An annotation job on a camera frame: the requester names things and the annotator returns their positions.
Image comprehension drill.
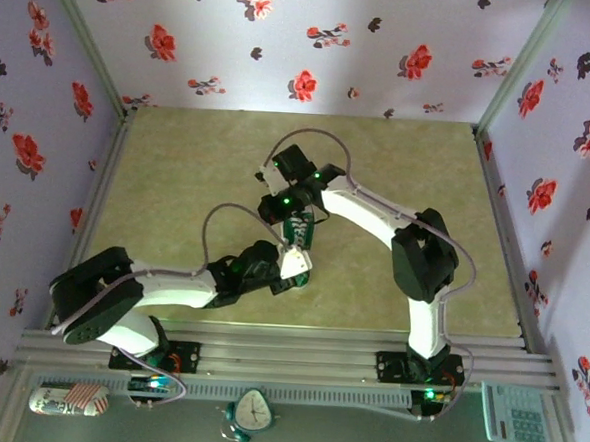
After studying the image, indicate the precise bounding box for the grey aluminium corner post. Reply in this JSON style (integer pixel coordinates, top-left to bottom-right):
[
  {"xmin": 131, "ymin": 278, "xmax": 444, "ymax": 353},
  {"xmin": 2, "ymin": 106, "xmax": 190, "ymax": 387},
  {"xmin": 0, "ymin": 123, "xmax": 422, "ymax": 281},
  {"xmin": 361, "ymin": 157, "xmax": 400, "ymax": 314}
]
[
  {"xmin": 33, "ymin": 0, "xmax": 139, "ymax": 118},
  {"xmin": 473, "ymin": 0, "xmax": 574, "ymax": 144}
]

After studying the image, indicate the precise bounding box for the grey right arm cable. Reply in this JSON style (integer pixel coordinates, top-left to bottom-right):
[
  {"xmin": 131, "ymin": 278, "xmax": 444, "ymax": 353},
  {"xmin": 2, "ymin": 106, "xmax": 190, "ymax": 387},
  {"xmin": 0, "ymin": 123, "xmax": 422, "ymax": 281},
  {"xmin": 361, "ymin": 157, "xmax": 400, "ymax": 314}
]
[{"xmin": 247, "ymin": 125, "xmax": 489, "ymax": 426}]

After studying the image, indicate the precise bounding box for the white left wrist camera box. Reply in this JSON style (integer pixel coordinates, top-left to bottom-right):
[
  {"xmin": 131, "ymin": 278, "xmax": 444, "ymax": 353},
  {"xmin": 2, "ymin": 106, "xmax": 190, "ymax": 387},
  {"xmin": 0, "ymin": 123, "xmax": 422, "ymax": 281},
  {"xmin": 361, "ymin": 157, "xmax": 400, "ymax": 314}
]
[{"xmin": 276, "ymin": 244, "xmax": 316, "ymax": 283}]

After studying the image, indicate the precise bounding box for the printed white red tin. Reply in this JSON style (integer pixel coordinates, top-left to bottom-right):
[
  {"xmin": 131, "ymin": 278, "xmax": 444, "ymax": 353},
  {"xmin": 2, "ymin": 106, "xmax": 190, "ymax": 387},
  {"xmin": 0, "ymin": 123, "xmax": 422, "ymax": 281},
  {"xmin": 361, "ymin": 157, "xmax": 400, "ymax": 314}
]
[{"xmin": 27, "ymin": 378, "xmax": 112, "ymax": 420}]

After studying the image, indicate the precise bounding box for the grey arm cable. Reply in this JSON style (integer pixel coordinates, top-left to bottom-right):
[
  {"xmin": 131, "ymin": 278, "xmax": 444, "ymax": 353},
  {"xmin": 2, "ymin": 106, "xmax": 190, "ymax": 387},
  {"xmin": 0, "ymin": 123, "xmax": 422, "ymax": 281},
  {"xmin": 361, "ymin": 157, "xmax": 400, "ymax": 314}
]
[
  {"xmin": 46, "ymin": 193, "xmax": 201, "ymax": 410},
  {"xmin": 247, "ymin": 125, "xmax": 489, "ymax": 426}
]

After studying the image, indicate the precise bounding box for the grey aluminium side rail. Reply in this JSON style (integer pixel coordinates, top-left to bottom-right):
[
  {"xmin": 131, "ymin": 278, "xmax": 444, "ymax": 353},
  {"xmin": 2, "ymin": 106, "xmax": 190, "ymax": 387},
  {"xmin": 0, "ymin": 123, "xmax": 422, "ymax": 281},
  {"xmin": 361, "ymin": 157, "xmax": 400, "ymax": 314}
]
[
  {"xmin": 460, "ymin": 126, "xmax": 555, "ymax": 353},
  {"xmin": 45, "ymin": 108, "xmax": 135, "ymax": 335}
]

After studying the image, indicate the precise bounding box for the left controller circuit board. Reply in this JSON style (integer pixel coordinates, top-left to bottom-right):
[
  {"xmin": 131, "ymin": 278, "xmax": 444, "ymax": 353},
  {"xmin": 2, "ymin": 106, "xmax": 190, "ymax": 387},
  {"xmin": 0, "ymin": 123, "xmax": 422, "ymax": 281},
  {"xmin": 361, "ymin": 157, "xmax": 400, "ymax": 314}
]
[{"xmin": 127, "ymin": 370, "xmax": 176, "ymax": 396}]

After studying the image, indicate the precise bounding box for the light blue desk calculator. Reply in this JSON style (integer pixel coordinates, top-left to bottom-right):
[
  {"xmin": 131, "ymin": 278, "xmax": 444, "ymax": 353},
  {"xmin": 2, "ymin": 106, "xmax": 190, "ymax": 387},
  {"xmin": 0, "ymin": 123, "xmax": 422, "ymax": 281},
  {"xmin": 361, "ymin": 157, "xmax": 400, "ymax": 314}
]
[{"xmin": 476, "ymin": 381, "xmax": 552, "ymax": 442}]

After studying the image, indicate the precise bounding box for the controller circuit board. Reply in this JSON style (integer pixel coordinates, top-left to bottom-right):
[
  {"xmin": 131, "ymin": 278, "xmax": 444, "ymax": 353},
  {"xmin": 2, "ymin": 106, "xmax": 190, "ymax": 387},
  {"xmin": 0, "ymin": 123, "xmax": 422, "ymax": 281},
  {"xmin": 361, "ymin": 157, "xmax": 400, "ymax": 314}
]
[
  {"xmin": 410, "ymin": 386, "xmax": 454, "ymax": 408},
  {"xmin": 127, "ymin": 370, "xmax": 176, "ymax": 396}
]

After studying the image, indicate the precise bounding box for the grey left arm cable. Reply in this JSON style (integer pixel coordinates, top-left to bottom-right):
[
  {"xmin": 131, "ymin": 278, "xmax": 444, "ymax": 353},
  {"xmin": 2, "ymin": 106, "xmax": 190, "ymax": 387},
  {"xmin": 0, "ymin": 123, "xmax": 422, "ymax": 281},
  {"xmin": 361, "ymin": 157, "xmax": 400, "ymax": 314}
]
[{"xmin": 46, "ymin": 193, "xmax": 201, "ymax": 410}]

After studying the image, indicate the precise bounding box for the teal alarm clock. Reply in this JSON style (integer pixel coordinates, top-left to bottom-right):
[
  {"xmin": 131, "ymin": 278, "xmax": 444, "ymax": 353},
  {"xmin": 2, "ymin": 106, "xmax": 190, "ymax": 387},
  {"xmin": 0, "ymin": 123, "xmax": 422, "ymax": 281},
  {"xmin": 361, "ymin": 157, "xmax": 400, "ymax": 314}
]
[{"xmin": 218, "ymin": 385, "xmax": 282, "ymax": 442}]

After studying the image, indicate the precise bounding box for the grey slotted cable duct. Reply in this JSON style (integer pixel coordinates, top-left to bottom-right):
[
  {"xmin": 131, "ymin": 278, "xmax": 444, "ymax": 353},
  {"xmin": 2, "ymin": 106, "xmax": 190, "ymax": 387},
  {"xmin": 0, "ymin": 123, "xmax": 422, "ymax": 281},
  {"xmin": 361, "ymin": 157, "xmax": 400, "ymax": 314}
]
[{"xmin": 31, "ymin": 368, "xmax": 414, "ymax": 414}]

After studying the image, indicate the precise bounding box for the green canvas sneaker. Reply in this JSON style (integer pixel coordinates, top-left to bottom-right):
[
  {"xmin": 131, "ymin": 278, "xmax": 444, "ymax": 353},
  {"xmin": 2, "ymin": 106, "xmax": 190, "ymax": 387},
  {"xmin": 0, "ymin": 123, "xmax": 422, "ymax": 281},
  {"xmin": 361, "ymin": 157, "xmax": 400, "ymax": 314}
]
[{"xmin": 276, "ymin": 207, "xmax": 320, "ymax": 288}]

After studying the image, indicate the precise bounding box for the grey aluminium base rail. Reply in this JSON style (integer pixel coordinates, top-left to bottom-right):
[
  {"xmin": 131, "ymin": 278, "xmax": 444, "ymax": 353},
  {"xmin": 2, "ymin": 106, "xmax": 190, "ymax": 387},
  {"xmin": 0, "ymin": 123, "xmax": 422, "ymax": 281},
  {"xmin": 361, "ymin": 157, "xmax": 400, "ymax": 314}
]
[{"xmin": 13, "ymin": 306, "xmax": 567, "ymax": 399}]

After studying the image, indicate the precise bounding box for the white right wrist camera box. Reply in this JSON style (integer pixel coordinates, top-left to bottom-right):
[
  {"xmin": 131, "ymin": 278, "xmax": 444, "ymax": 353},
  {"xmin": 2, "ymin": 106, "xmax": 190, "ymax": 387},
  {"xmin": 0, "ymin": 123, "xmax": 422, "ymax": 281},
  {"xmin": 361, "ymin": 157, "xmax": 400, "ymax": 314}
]
[{"xmin": 255, "ymin": 165, "xmax": 293, "ymax": 198}]

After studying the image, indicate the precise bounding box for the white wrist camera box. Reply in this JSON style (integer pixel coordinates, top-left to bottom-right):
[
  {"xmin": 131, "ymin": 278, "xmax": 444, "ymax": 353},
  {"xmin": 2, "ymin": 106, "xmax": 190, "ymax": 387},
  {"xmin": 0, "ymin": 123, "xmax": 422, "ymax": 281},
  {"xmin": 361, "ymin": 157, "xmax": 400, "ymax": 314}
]
[
  {"xmin": 255, "ymin": 165, "xmax": 293, "ymax": 198},
  {"xmin": 276, "ymin": 244, "xmax": 316, "ymax": 283}
]

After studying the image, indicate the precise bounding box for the right controller circuit board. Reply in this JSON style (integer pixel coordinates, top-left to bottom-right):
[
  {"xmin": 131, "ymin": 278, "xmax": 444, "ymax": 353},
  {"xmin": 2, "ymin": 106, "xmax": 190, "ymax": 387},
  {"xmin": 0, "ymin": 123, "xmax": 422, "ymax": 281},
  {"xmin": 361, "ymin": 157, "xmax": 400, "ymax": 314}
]
[{"xmin": 410, "ymin": 386, "xmax": 454, "ymax": 408}]

